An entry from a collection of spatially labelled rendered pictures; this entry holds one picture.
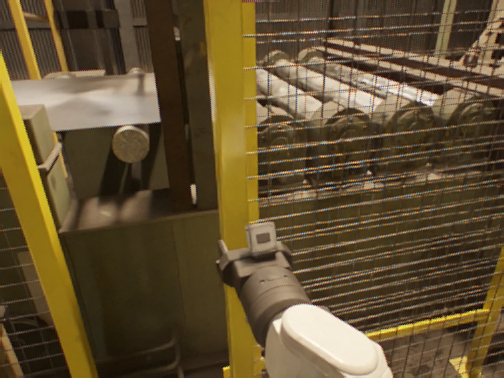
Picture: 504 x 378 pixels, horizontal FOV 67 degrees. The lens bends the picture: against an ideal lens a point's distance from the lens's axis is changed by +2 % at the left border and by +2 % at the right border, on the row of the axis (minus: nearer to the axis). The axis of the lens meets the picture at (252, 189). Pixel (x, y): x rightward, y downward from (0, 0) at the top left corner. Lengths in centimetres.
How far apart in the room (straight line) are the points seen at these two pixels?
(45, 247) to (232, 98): 58
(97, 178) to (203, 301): 219
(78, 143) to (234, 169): 317
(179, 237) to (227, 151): 114
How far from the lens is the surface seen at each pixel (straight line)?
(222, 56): 62
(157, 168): 382
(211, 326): 213
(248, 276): 57
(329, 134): 178
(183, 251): 180
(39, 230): 97
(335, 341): 45
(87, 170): 387
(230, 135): 65
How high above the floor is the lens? 172
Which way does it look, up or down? 26 degrees down
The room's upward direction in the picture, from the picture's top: 2 degrees counter-clockwise
